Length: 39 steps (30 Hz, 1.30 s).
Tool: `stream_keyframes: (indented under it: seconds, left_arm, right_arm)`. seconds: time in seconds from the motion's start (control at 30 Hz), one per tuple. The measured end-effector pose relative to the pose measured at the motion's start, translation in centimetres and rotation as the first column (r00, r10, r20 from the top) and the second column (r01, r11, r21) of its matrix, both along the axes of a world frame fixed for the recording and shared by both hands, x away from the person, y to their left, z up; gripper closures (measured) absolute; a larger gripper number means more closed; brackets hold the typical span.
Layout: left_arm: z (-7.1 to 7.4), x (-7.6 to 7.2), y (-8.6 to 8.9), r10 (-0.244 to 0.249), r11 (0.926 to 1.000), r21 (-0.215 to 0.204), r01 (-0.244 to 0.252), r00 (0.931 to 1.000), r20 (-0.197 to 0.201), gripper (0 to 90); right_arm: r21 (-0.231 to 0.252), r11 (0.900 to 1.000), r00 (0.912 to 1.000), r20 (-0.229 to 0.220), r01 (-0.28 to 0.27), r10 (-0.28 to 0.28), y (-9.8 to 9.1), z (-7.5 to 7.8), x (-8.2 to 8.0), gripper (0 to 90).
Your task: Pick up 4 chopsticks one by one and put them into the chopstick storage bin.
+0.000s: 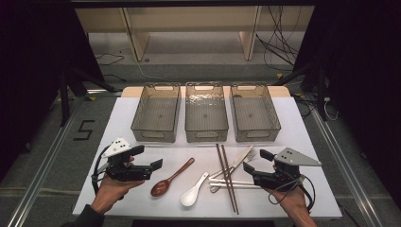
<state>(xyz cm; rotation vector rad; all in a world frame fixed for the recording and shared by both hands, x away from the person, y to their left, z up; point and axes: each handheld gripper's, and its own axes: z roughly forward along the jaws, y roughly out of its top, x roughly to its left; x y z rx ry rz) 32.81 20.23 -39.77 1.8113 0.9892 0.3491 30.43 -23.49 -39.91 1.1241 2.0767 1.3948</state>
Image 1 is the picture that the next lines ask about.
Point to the white table cover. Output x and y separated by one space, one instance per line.
151 208

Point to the black frame bar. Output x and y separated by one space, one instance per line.
189 3

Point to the grey clear plastic bin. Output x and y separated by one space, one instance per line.
253 116
156 116
205 116

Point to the metal floor rail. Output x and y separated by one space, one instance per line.
41 176
346 170

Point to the metal fork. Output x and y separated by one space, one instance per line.
251 154

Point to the beige wooden desk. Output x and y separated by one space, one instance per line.
195 19

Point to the white ceramic spoon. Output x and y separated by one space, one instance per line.
190 197

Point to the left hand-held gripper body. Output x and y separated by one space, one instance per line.
118 148

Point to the metal table knife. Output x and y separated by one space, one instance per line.
242 157

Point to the black metal stand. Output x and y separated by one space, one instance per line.
64 101
321 94

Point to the person's left hand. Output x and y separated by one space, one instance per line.
110 192

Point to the black curtain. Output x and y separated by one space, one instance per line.
362 63
31 63

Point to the person's right hand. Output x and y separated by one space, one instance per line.
294 201

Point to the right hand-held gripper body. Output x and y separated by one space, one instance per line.
290 157

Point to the brown wooden chopstick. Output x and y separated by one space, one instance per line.
226 159
220 159

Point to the brown wooden spoon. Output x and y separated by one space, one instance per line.
160 187

